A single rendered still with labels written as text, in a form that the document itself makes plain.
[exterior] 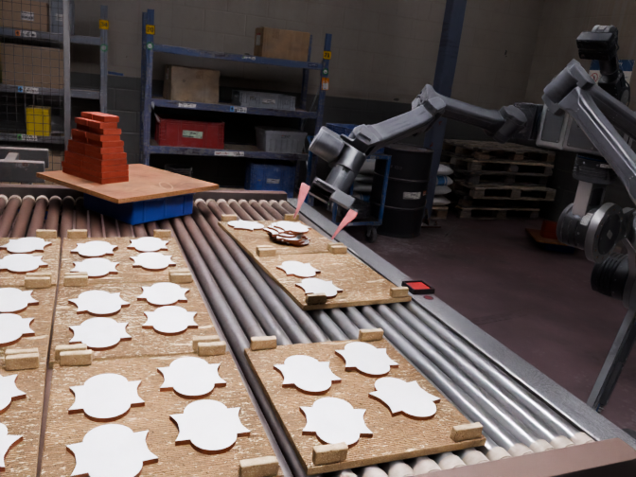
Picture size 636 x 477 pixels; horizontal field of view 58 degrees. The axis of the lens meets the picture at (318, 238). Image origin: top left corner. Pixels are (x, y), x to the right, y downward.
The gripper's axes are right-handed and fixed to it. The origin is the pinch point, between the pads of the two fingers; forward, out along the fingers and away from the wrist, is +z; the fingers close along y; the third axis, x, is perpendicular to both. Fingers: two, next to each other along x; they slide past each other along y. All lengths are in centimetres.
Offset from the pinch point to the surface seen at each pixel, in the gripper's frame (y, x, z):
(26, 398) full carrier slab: 29, 17, 56
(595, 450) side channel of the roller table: -63, 25, 16
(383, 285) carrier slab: -28, -46, -4
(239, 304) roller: 7.0, -30.7, 22.3
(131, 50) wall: 253, -451, -163
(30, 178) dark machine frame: 117, -130, 16
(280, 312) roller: -3.6, -27.9, 19.1
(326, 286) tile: -11.9, -39.8, 5.3
